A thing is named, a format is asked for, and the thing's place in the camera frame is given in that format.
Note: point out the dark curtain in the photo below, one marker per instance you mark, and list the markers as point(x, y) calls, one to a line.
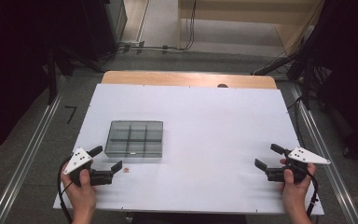
point(9, 77)
point(354, 77)

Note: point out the dark cabinet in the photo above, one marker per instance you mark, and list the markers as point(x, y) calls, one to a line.
point(112, 28)

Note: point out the black stand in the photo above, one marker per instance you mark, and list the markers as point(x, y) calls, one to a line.
point(306, 81)
point(52, 77)

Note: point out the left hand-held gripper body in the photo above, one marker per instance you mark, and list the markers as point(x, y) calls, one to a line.
point(78, 159)

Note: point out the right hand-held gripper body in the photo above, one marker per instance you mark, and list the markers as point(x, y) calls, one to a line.
point(295, 169)

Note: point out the white table board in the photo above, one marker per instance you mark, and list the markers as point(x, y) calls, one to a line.
point(199, 109)

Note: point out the person's left hand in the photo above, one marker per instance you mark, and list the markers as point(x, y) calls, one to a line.
point(82, 194)

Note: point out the light wooden shelf unit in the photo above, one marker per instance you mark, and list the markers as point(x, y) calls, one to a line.
point(230, 9)

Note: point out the metal floor rail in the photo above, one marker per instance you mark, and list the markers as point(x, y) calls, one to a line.
point(28, 149)
point(326, 149)

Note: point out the person's dark clothing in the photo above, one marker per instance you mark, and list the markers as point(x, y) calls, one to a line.
point(186, 218)

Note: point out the person's right hand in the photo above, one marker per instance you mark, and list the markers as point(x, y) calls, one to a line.
point(296, 196)

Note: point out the wooden table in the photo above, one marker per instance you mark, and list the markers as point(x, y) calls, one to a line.
point(167, 78)

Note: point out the clear plastic compartment box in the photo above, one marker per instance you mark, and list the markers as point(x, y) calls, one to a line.
point(135, 138)

